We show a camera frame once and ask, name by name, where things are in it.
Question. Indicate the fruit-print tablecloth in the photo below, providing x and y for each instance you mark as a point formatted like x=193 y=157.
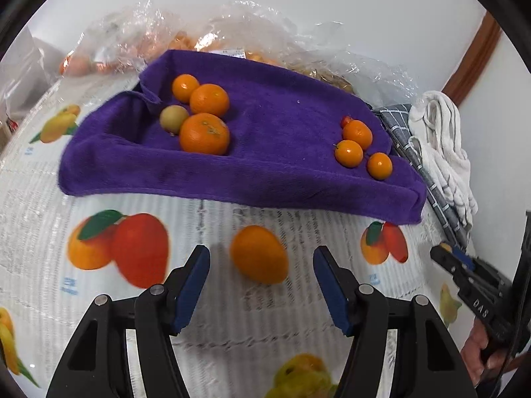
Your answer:
x=232 y=311

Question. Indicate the purple towel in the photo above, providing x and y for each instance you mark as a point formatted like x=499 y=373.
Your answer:
x=273 y=141

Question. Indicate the large crumpled clear plastic bag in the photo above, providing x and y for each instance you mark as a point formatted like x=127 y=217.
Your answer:
x=323 y=45

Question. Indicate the person's right hand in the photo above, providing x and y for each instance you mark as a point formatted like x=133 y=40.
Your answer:
x=475 y=352

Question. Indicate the small orange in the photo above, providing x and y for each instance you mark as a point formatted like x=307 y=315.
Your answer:
x=357 y=134
x=379 y=166
x=349 y=153

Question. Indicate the white cloth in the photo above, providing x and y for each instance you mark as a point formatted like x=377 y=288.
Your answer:
x=446 y=149

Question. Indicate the white plastic bag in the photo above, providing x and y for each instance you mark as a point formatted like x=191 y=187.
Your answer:
x=18 y=70

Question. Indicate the small red fruit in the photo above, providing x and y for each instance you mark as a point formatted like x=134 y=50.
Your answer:
x=345 y=121

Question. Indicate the medium orange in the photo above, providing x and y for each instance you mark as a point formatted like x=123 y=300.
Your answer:
x=184 y=87

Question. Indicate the large orange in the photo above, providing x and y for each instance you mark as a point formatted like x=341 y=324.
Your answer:
x=259 y=253
x=205 y=133
x=209 y=100

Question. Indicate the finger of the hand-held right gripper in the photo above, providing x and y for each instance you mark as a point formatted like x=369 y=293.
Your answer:
x=462 y=258
x=450 y=265

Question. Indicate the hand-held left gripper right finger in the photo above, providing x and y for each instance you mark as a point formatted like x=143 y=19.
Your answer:
x=332 y=288

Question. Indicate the yellow-green round fruit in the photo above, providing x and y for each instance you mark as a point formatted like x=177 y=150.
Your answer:
x=173 y=119

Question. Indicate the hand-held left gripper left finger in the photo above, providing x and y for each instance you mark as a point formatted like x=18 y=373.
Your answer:
x=191 y=286

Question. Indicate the grey checked cloth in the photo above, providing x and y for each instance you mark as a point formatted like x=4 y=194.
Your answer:
x=439 y=199

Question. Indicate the brown wooden door frame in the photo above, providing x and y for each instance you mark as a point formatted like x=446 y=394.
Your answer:
x=473 y=58

